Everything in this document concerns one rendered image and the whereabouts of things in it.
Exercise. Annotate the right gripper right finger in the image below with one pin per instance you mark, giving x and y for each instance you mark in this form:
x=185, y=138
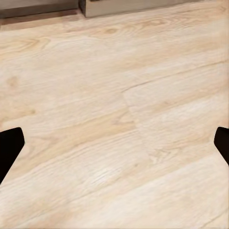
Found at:
x=221, y=142

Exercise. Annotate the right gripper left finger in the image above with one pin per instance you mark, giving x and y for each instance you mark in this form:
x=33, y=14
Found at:
x=11, y=143

